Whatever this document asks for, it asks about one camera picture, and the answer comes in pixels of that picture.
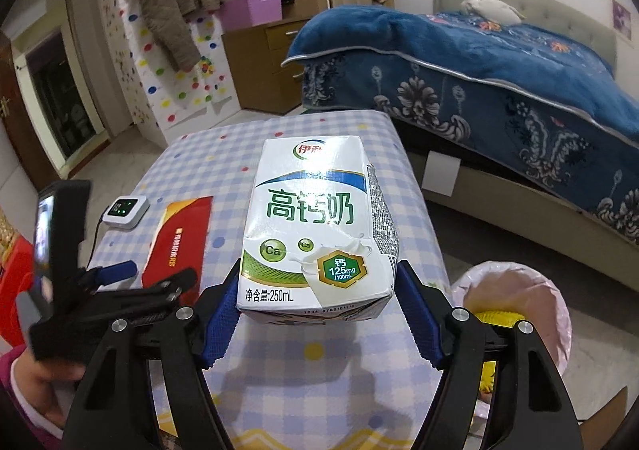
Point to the white milk carton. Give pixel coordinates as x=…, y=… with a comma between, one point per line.
x=309, y=230

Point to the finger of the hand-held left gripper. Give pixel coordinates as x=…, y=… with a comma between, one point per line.
x=169, y=284
x=117, y=271

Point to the white digital device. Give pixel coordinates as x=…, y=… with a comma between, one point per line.
x=125, y=211

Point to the red plastic chair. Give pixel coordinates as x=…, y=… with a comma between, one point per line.
x=17, y=280

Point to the dark glass door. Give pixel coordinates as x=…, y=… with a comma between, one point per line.
x=60, y=95

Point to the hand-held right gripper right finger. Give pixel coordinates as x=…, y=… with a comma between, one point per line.
x=424, y=320

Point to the red printed paper bag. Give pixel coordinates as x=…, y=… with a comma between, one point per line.
x=174, y=240

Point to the bed with blue blanket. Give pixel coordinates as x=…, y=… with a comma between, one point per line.
x=449, y=45

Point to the white paper sheet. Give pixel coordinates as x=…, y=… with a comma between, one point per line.
x=442, y=173

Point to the wastebasket with pink liner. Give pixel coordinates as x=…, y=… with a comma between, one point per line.
x=514, y=287

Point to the person's left hand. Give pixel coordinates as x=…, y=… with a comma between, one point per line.
x=47, y=387

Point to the yellow foam net sleeve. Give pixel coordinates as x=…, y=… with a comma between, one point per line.
x=499, y=317

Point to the blue checkered tablecloth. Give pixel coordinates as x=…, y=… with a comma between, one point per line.
x=189, y=165

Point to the wooden drawer cabinet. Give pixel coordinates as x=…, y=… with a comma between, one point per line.
x=254, y=70

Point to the purple plastic basket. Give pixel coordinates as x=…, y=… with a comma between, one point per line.
x=249, y=8

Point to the small purple wall poster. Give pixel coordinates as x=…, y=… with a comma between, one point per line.
x=621, y=18

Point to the white polka dot sheet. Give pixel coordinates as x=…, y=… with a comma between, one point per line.
x=169, y=100

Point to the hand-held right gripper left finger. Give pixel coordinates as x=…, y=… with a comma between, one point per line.
x=219, y=320

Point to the person's left forearm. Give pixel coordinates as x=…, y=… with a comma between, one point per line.
x=20, y=412

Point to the brown wooden door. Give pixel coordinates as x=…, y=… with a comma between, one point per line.
x=20, y=130

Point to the brown cardboard piece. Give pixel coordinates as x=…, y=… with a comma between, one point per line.
x=606, y=410

